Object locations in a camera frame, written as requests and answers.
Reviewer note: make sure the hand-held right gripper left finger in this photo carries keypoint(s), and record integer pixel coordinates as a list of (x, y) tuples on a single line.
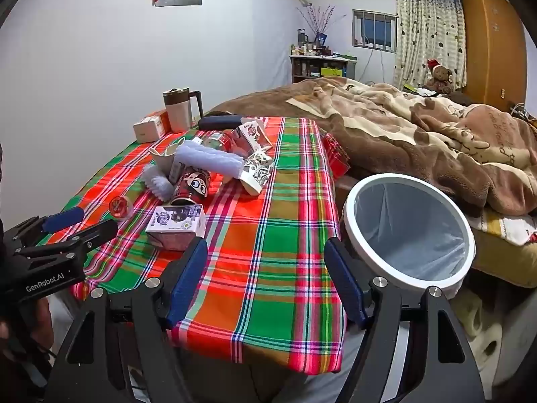
[(188, 277)]

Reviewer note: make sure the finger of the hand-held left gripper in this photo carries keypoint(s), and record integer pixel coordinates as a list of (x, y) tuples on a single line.
[(63, 218), (96, 231)]

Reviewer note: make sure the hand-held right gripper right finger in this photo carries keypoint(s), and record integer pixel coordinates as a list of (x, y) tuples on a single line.
[(344, 277)]

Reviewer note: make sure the white round trash bin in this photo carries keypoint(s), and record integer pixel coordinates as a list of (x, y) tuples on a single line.
[(356, 235)]

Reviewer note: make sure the purple white milk carton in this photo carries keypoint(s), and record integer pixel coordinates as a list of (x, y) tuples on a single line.
[(176, 222)]

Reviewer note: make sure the small spiky white foam net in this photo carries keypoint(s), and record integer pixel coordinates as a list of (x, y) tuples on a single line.
[(157, 182)]

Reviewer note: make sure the red cartoon drink can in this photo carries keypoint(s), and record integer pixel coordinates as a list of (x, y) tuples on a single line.
[(191, 184)]

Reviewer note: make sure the white leaf print paper cup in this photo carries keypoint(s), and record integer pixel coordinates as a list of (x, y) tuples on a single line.
[(162, 157)]

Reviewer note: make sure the white foam fruit net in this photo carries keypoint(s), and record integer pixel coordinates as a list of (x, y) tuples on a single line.
[(209, 157)]

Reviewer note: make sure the black white patterned paper cup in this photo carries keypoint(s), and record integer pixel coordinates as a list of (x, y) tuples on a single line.
[(256, 172)]

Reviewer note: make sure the clear red label plastic bottle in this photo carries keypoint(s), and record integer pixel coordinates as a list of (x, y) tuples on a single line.
[(218, 140)]

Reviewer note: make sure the strawberry milk carton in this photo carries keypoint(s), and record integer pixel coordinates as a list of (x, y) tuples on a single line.
[(251, 132)]

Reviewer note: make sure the person's left hand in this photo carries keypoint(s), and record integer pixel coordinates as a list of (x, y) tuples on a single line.
[(44, 323)]

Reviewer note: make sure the clear plastic bin liner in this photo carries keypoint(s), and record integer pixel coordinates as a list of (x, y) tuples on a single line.
[(402, 235)]

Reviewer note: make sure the red green plaid tablecloth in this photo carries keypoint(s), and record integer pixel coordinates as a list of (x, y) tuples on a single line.
[(268, 239)]

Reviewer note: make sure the white orange cardboard box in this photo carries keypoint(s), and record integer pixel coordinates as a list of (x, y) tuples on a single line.
[(147, 128)]

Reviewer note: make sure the person's grey trouser leg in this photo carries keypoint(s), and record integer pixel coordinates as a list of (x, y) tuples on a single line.
[(302, 388)]

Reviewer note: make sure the cream fuzzy slipper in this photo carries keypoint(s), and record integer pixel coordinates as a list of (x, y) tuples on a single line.
[(478, 323)]

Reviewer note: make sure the beige brown lidded mug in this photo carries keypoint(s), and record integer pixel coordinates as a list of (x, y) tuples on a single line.
[(178, 111)]

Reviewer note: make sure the brown cream fleece blanket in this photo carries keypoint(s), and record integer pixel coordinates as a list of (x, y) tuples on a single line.
[(398, 134)]

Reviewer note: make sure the dark blue glasses case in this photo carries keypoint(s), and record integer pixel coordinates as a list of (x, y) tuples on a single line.
[(218, 122)]

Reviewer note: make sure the yellow white bed sheet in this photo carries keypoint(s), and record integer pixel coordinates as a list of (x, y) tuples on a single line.
[(503, 256)]

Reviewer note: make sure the white appliance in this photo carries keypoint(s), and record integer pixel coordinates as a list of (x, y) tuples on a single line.
[(518, 344)]

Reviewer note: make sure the cluttered white shelf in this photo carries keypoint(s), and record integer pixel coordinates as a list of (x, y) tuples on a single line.
[(319, 67)]

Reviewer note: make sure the brown teddy bear red hat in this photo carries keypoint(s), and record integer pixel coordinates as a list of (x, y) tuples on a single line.
[(440, 77)]

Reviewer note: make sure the barred window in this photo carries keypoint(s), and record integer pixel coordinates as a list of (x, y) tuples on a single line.
[(375, 29)]

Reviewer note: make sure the vase of purple branches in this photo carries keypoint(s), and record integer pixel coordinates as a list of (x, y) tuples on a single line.
[(319, 21)]

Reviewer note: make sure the heart print curtain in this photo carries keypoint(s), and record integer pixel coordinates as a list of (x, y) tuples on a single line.
[(428, 33)]

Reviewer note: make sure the orange wooden wardrobe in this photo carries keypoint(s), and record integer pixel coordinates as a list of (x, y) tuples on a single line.
[(495, 46)]

